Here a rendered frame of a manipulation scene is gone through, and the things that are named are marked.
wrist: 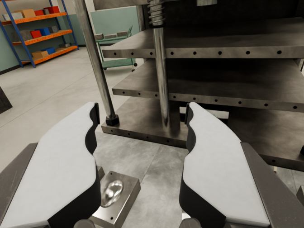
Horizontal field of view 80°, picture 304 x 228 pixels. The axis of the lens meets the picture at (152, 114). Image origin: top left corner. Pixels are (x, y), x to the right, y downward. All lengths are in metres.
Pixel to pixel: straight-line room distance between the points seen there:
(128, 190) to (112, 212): 0.10
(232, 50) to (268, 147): 0.54
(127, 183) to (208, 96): 0.60
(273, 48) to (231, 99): 0.28
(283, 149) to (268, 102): 0.27
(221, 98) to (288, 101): 0.29
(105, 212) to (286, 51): 0.95
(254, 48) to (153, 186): 0.74
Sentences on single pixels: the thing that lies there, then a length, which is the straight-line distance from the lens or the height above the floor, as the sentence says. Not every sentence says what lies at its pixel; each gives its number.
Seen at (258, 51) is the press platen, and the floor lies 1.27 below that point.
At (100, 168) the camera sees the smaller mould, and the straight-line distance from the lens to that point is 0.94.
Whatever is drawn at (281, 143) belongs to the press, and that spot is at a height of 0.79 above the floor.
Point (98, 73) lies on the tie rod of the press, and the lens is 1.18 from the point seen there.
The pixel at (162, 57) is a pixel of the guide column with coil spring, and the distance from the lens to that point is 0.96.
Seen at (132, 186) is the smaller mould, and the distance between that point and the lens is 0.82.
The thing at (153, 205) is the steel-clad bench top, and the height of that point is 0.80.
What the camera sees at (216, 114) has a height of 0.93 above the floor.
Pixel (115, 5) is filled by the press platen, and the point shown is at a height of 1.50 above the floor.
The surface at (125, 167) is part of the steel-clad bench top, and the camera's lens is 0.99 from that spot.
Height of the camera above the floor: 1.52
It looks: 32 degrees down
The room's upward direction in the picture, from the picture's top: 8 degrees counter-clockwise
